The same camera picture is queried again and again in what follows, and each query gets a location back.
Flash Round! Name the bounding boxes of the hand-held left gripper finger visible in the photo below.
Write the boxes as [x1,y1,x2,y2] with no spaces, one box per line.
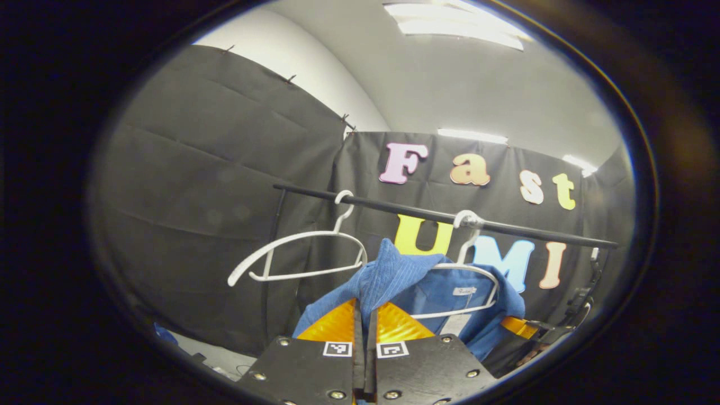
[236,298,365,405]
[366,303,498,405]

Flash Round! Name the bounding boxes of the blue jacket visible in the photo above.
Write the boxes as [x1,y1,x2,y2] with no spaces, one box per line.
[292,238,527,361]

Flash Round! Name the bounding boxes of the white plastic hanger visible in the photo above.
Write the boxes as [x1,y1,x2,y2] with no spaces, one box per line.
[411,210,501,320]
[227,190,368,287]

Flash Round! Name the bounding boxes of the black metal clothes rack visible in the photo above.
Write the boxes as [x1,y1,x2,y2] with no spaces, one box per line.
[262,182,620,338]

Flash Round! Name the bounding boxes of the dark metal stand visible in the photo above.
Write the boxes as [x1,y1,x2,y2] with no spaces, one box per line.
[565,246,604,327]

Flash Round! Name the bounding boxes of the ceiling light panel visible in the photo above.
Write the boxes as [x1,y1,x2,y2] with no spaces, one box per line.
[438,128,509,145]
[382,3,532,51]
[562,155,598,178]

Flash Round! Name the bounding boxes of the black backdrop cloth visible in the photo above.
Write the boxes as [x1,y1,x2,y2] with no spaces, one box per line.
[90,45,633,361]

